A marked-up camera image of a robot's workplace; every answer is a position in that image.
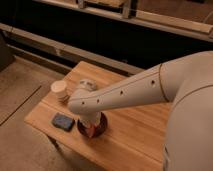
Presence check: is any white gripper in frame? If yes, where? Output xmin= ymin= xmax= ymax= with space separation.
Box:
xmin=80 ymin=112 xmax=101 ymax=133

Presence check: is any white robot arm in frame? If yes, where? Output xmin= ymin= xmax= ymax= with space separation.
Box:
xmin=68 ymin=50 xmax=213 ymax=171

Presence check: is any dark purple ceramic bowl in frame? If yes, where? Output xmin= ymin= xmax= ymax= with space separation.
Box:
xmin=77 ymin=112 xmax=108 ymax=138

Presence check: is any blue sponge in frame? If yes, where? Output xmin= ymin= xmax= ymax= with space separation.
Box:
xmin=51 ymin=113 xmax=75 ymax=132

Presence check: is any wooden table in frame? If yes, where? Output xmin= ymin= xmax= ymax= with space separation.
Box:
xmin=24 ymin=60 xmax=174 ymax=171

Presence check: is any white paper cup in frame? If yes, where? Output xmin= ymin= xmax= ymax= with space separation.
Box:
xmin=51 ymin=80 xmax=69 ymax=103

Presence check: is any dark cabinet at left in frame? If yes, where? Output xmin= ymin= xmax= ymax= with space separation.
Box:
xmin=0 ymin=30 xmax=15 ymax=72

